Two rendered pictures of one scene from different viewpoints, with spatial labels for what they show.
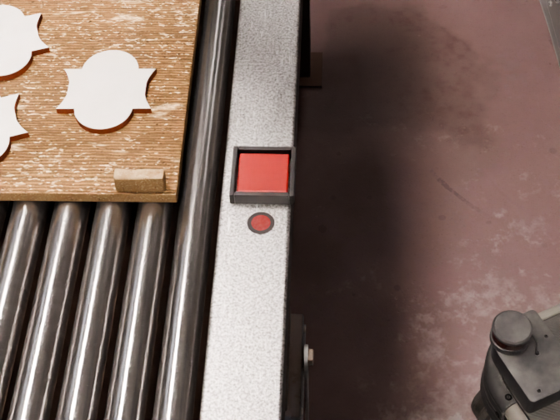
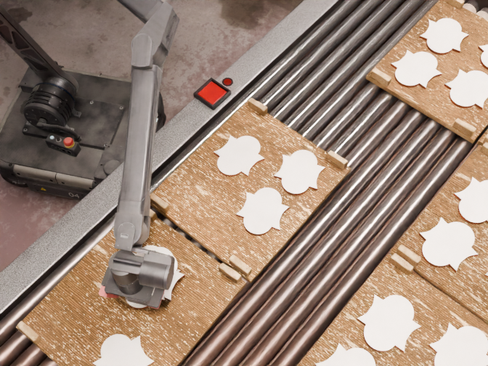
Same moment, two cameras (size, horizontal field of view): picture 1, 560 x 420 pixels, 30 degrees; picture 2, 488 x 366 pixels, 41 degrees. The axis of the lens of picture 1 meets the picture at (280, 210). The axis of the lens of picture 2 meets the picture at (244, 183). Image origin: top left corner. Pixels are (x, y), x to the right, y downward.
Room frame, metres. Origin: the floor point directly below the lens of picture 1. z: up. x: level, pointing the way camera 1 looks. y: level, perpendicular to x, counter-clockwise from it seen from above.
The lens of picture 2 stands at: (1.66, 0.78, 2.38)
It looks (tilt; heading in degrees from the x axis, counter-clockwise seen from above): 59 degrees down; 217
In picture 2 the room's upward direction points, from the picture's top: 1 degrees counter-clockwise
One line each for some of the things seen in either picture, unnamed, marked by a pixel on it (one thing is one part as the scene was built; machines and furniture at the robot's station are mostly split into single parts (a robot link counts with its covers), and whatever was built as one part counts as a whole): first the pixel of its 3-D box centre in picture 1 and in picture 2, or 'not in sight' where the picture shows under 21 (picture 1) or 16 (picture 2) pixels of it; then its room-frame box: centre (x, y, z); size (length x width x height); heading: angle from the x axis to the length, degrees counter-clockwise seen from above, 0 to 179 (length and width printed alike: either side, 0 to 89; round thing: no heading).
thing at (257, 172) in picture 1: (263, 175); (212, 94); (0.79, 0.02, 0.92); 0.06 x 0.06 x 0.01; 85
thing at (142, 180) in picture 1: (140, 180); (258, 106); (0.77, 0.16, 0.95); 0.06 x 0.02 x 0.03; 86
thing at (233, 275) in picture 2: not in sight; (229, 273); (1.21, 0.39, 0.95); 0.06 x 0.02 x 0.03; 88
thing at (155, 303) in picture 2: not in sight; (149, 295); (1.37, 0.29, 1.01); 0.07 x 0.07 x 0.09; 22
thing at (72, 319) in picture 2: not in sight; (133, 305); (1.40, 0.25, 0.93); 0.41 x 0.35 x 0.02; 178
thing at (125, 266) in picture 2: not in sight; (127, 268); (1.38, 0.26, 1.15); 0.07 x 0.06 x 0.07; 114
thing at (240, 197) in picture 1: (263, 174); (212, 94); (0.79, 0.02, 0.92); 0.08 x 0.08 x 0.02; 85
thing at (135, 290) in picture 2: not in sight; (129, 279); (1.39, 0.26, 1.08); 0.10 x 0.07 x 0.07; 112
